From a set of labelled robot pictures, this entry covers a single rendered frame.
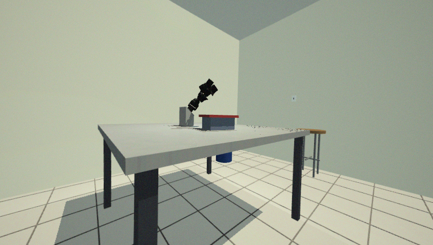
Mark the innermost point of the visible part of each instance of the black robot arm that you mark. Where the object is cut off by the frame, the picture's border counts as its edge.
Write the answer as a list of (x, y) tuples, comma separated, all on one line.
[(193, 105)]

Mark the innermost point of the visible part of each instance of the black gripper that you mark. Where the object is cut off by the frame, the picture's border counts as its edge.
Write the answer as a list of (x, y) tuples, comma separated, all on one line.
[(207, 92)]

